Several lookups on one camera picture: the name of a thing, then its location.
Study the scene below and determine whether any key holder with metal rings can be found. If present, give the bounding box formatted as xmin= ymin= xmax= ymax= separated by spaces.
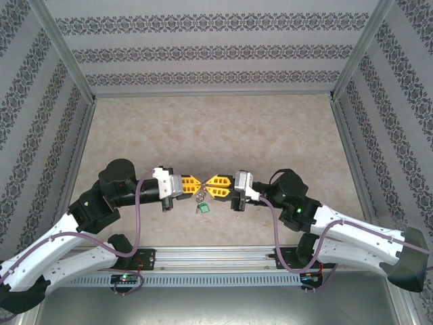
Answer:
xmin=194 ymin=184 xmax=209 ymax=204

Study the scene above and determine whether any metal sheet panel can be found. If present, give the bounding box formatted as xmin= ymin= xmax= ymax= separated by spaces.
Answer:
xmin=33 ymin=286 xmax=407 ymax=325

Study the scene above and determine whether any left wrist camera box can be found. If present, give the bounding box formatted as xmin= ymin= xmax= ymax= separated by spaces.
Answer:
xmin=152 ymin=167 xmax=174 ymax=200

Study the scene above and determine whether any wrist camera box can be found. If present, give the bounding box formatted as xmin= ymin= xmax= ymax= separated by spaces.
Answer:
xmin=242 ymin=183 xmax=264 ymax=202
xmin=152 ymin=167 xmax=174 ymax=200

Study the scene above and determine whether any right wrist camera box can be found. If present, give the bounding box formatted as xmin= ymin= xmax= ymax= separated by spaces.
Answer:
xmin=242 ymin=183 xmax=264 ymax=202

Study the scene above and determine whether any aluminium table side rail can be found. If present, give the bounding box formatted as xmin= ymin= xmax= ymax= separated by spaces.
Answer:
xmin=59 ymin=97 xmax=99 ymax=217
xmin=329 ymin=94 xmax=377 ymax=223

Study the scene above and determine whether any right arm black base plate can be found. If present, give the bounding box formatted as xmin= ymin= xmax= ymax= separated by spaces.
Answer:
xmin=273 ymin=246 xmax=336 ymax=272

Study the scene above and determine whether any aluminium mounting rail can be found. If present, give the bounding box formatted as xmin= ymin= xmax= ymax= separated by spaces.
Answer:
xmin=57 ymin=246 xmax=398 ymax=272

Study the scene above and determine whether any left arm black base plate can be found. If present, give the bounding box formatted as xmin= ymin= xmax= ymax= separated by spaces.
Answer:
xmin=128 ymin=248 xmax=157 ymax=272

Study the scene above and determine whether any slotted grey cable duct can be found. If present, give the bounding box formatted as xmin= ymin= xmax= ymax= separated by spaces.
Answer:
xmin=60 ymin=273 xmax=302 ymax=287

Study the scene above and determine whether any aluminium frame cross beam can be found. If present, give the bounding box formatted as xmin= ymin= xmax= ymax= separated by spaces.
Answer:
xmin=91 ymin=89 xmax=336 ymax=100

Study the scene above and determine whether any aluminium frame post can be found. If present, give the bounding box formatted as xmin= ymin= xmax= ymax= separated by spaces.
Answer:
xmin=394 ymin=290 xmax=426 ymax=325
xmin=18 ymin=313 xmax=43 ymax=325
xmin=29 ymin=0 xmax=97 ymax=102
xmin=331 ymin=0 xmax=395 ymax=101

